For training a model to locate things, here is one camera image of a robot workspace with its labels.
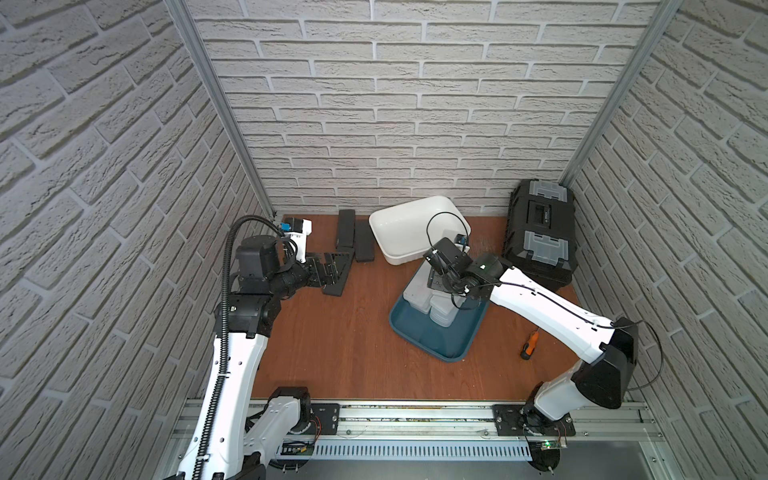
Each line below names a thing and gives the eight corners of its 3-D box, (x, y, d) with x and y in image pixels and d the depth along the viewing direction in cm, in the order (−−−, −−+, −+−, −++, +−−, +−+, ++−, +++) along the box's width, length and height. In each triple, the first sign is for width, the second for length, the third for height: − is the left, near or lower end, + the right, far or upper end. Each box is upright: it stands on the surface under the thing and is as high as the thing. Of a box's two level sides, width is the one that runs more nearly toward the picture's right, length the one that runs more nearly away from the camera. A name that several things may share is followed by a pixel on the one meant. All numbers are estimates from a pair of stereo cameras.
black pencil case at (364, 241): (356, 262, 107) (355, 253, 102) (356, 227, 118) (355, 217, 113) (375, 261, 107) (374, 251, 102) (373, 226, 118) (372, 216, 113)
